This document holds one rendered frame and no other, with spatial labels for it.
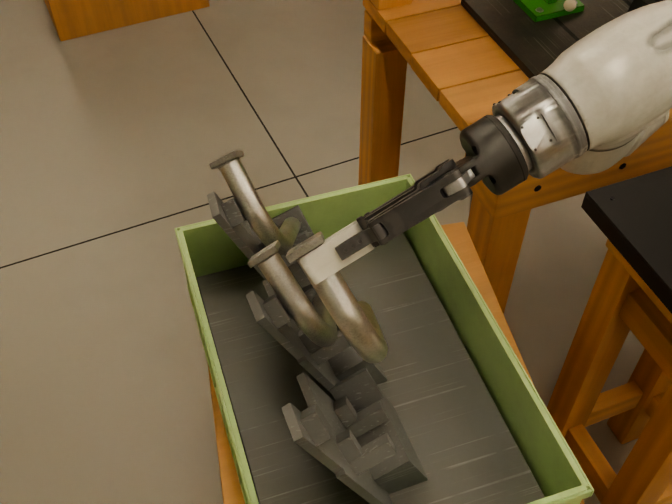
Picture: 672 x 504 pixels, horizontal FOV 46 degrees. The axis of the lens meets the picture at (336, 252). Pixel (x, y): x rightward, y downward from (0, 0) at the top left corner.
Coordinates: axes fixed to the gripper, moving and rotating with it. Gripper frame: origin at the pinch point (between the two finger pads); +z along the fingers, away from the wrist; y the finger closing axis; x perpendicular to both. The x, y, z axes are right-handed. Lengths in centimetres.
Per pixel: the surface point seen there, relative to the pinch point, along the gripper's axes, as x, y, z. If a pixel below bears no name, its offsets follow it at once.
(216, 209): -10.6, -27.7, 12.0
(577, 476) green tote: 42.2, -17.7, -10.1
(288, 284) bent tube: 2.0, -16.7, 7.8
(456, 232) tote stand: 16, -72, -18
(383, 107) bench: -13, -134, -24
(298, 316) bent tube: 6.0, -17.0, 8.9
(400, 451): 29.8, -23.8, 8.0
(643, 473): 77, -72, -25
